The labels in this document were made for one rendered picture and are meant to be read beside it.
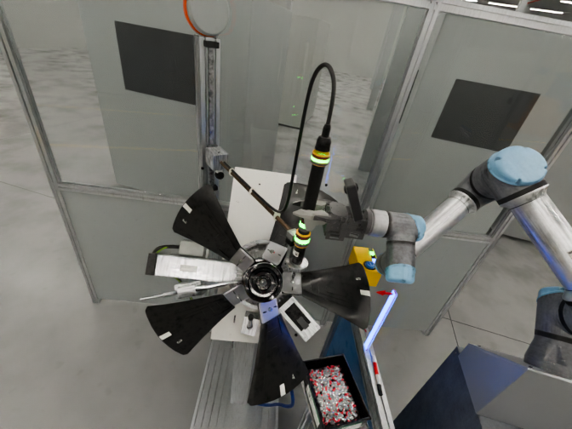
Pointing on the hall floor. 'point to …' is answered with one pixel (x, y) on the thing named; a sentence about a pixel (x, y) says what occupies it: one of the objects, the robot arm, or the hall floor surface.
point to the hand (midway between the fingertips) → (298, 206)
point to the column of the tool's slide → (206, 113)
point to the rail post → (330, 335)
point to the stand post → (241, 371)
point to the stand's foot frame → (213, 390)
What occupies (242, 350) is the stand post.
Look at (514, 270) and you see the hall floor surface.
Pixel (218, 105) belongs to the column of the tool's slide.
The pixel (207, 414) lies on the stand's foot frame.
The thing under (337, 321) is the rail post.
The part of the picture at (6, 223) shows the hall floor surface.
